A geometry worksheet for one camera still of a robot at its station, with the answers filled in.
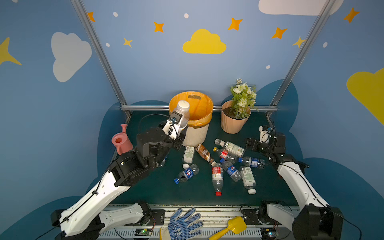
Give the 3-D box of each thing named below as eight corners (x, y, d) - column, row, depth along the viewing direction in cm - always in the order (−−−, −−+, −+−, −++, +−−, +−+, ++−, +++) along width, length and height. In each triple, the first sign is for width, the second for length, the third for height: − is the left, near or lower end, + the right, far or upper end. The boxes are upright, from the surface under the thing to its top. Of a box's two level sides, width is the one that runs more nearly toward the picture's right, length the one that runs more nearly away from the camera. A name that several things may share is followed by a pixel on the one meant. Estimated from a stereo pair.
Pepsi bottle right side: (246, 166, 92) (248, 163, 90) (246, 158, 95) (247, 156, 93) (263, 168, 91) (265, 166, 89) (262, 161, 95) (264, 158, 92)
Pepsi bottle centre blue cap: (178, 187, 85) (177, 185, 81) (173, 180, 87) (172, 177, 84) (199, 171, 91) (200, 168, 88) (194, 165, 94) (194, 162, 90)
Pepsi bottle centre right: (235, 183, 85) (236, 182, 83) (217, 162, 93) (218, 160, 91) (242, 178, 87) (243, 177, 85) (224, 158, 95) (225, 156, 93)
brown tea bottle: (212, 167, 92) (213, 164, 89) (194, 149, 100) (194, 146, 97) (218, 162, 94) (219, 160, 91) (199, 145, 102) (200, 142, 99)
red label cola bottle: (213, 195, 82) (214, 193, 78) (210, 165, 93) (211, 162, 90) (224, 195, 82) (226, 193, 78) (220, 165, 94) (222, 162, 90)
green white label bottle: (181, 168, 91) (181, 166, 90) (185, 147, 101) (185, 145, 99) (191, 169, 91) (191, 168, 89) (194, 148, 100) (194, 146, 99)
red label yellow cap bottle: (211, 155, 97) (212, 152, 95) (213, 149, 100) (214, 146, 97) (234, 161, 94) (235, 159, 92) (235, 155, 97) (236, 152, 95)
